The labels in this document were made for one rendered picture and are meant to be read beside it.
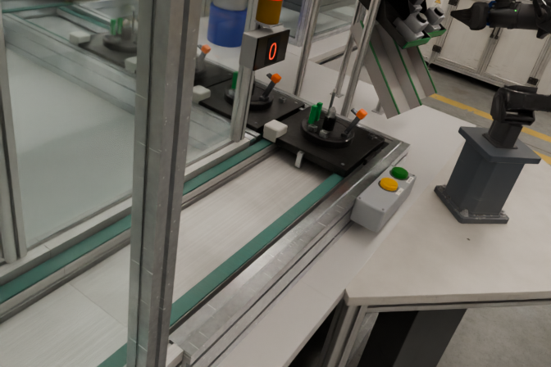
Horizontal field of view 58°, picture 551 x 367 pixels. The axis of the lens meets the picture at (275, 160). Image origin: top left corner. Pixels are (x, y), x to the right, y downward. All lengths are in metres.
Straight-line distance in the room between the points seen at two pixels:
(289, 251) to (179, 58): 0.61
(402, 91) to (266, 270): 0.85
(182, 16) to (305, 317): 0.70
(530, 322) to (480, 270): 1.41
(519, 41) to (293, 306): 4.52
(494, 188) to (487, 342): 1.17
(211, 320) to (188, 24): 0.52
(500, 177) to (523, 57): 3.99
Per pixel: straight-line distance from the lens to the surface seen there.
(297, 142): 1.23
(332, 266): 1.06
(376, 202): 1.11
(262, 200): 1.09
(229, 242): 0.97
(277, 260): 0.89
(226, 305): 0.81
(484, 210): 1.37
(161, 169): 0.39
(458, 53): 5.37
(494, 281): 1.21
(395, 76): 1.55
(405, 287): 1.08
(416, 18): 1.41
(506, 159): 1.28
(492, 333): 2.45
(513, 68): 5.30
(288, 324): 0.93
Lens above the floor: 1.55
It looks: 31 degrees down
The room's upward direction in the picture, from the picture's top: 12 degrees clockwise
